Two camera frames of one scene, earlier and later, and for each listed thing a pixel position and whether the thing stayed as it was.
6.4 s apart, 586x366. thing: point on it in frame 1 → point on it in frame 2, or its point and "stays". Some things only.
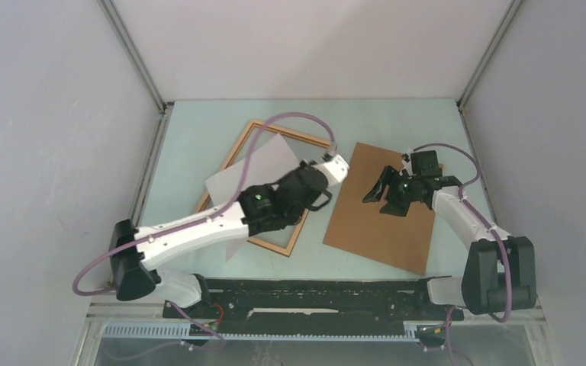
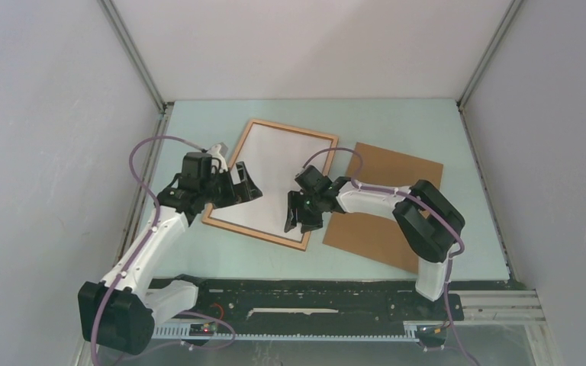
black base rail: [319, 306] stays
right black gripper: [376, 192] → [294, 199]
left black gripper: [301, 166] → [237, 193]
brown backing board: [361, 228] stays
